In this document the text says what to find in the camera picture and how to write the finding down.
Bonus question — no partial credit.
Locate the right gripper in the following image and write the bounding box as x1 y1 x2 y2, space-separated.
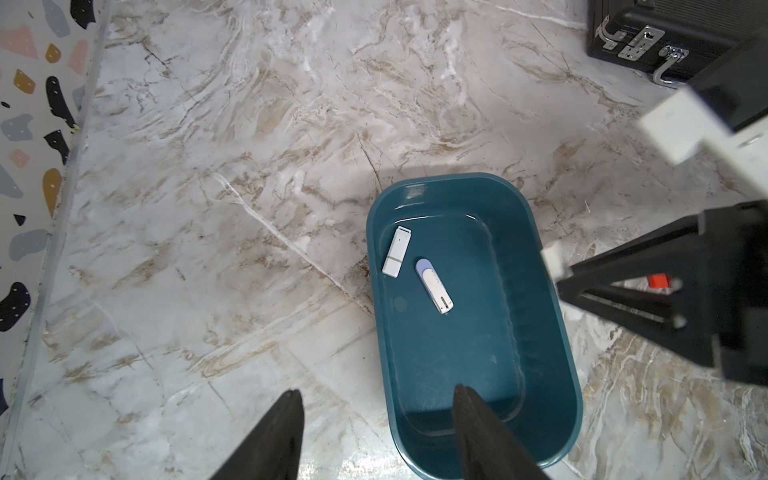
556 200 767 386

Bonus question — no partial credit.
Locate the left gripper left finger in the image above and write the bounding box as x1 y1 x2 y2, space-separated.
211 389 305 480

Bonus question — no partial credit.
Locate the teal plastic storage box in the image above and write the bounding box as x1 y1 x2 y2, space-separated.
366 173 583 479

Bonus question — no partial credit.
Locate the black briefcase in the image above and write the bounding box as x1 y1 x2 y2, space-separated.
587 0 767 87

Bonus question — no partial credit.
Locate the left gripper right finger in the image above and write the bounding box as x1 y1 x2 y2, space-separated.
452 384 548 480

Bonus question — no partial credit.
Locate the white usb flash drive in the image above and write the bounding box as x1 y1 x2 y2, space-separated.
382 226 412 278

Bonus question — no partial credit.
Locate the red swivel usb drive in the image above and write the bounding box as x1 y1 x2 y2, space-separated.
647 274 670 290

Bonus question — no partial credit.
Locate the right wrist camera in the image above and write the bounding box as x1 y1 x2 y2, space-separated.
638 27 767 198

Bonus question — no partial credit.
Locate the white blue-capped usb drive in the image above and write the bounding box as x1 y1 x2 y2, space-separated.
415 258 454 315

